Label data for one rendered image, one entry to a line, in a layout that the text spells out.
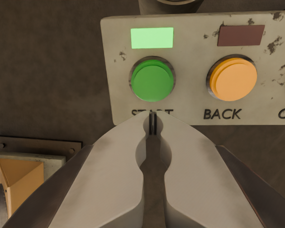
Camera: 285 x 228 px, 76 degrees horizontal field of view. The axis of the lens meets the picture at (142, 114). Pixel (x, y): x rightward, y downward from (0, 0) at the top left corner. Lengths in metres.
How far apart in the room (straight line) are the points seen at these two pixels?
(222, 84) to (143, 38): 0.08
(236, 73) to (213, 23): 0.05
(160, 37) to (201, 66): 0.05
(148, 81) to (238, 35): 0.09
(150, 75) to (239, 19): 0.09
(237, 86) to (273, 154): 0.82
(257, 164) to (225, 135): 0.20
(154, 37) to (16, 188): 0.66
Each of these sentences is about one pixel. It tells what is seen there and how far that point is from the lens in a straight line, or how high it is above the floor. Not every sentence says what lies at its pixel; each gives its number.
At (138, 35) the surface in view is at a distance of 0.17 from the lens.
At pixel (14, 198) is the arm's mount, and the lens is 0.75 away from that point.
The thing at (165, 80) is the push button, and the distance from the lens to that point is 0.17.
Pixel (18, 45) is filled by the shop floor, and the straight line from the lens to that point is 0.97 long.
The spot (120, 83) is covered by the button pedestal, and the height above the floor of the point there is 0.60.
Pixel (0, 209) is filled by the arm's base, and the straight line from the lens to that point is 0.79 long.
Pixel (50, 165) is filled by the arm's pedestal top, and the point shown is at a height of 0.12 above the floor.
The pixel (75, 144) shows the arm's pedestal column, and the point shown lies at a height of 0.02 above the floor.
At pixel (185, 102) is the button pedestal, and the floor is 0.59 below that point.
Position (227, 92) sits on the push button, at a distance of 0.19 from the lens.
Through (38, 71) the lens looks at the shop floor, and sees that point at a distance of 0.92.
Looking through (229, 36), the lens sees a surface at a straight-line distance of 0.18.
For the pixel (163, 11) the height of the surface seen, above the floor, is 0.49.
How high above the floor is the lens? 0.78
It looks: 80 degrees down
